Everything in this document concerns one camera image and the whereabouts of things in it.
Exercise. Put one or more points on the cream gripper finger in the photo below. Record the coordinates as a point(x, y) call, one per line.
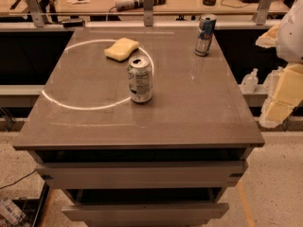
point(287, 94)
point(268, 39)

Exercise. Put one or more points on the redbull can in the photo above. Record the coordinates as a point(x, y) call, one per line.
point(205, 34)

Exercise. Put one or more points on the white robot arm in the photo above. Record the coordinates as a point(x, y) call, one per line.
point(287, 39)

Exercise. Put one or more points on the green white 7up can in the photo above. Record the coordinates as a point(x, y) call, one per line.
point(140, 79)

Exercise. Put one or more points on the yellow sponge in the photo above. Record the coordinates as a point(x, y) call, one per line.
point(121, 49)

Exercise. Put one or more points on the lower grey drawer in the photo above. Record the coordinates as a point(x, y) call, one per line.
point(126, 215)

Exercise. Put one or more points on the grey drawer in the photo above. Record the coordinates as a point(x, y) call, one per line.
point(126, 215)
point(142, 175)

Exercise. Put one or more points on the upper grey drawer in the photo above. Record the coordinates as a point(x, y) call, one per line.
point(142, 175)

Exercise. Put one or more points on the black floor basket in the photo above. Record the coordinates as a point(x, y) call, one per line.
point(23, 212)

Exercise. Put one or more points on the right metal bracket post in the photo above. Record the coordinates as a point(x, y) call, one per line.
point(260, 15)

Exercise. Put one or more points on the metal bracket post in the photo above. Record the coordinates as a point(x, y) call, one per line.
point(36, 13)
point(260, 15)
point(148, 12)

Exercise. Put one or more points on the middle metal bracket post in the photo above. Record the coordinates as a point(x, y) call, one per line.
point(148, 12)

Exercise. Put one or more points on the left metal bracket post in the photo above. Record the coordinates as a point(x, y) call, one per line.
point(36, 13)

